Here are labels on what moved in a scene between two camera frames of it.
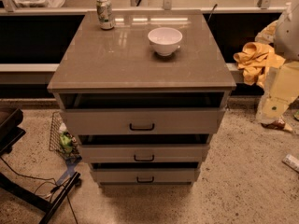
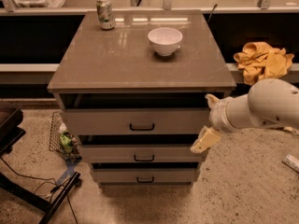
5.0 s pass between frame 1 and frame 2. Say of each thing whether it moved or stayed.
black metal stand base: stayed
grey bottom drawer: stayed
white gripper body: moved
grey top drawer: stayed
